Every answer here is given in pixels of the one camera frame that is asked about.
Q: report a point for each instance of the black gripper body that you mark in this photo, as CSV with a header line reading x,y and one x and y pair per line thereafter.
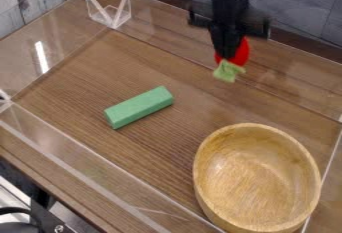
x,y
230,19

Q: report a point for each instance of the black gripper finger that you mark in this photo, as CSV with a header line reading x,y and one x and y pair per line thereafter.
x,y
227,42

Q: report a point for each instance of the red plush strawberry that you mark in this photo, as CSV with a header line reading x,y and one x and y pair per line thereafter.
x,y
232,66

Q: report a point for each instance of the wooden bowl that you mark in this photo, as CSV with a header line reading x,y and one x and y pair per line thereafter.
x,y
256,180

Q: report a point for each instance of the green rectangular block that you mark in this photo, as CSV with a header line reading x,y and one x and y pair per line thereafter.
x,y
138,107

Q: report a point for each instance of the clear acrylic tray enclosure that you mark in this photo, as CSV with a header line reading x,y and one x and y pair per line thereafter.
x,y
96,52

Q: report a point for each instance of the black metal bracket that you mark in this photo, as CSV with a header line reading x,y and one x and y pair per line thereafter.
x,y
49,222

